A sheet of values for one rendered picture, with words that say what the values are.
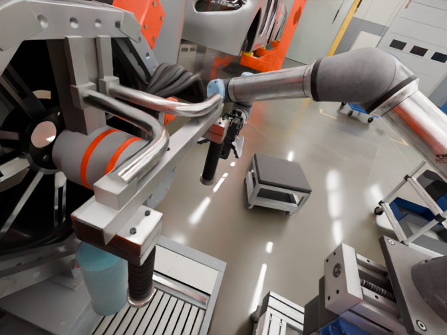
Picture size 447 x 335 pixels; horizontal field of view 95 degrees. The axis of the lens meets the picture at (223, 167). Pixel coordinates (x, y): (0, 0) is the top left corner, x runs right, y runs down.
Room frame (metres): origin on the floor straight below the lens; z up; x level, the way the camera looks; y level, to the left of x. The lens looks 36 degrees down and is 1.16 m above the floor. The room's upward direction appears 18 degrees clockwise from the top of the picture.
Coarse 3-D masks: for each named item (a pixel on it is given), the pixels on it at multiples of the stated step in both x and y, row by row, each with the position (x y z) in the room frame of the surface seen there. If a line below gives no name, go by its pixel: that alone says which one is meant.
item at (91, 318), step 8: (0, 312) 0.16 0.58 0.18; (88, 312) 0.24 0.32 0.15; (0, 320) 0.14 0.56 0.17; (8, 320) 0.15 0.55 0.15; (16, 320) 0.16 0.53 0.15; (80, 320) 0.21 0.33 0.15; (88, 320) 0.21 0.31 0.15; (96, 320) 0.23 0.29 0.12; (0, 328) 0.13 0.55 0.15; (8, 328) 0.13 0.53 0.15; (16, 328) 0.14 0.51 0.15; (24, 328) 0.14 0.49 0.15; (32, 328) 0.15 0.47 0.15; (80, 328) 0.19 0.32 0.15; (88, 328) 0.19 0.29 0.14
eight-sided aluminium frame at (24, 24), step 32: (0, 0) 0.23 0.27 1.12; (32, 0) 0.26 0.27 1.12; (64, 0) 0.34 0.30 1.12; (0, 32) 0.21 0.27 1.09; (32, 32) 0.25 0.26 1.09; (64, 32) 0.29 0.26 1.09; (96, 32) 0.35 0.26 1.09; (128, 32) 0.42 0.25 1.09; (0, 64) 0.21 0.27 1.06; (128, 64) 0.51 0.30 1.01; (32, 256) 0.17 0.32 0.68; (64, 256) 0.20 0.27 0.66; (0, 288) 0.09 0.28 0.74
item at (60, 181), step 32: (32, 96) 0.31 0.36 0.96; (0, 128) 0.25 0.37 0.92; (32, 128) 0.29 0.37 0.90; (64, 128) 0.39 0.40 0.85; (128, 128) 0.57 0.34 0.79; (0, 160) 0.23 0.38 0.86; (32, 160) 0.27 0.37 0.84; (0, 192) 0.32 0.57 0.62; (32, 192) 0.35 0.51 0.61; (64, 192) 0.32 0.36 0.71; (0, 224) 0.19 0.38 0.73; (32, 224) 0.25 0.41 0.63; (64, 224) 0.28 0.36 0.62; (0, 256) 0.15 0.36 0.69
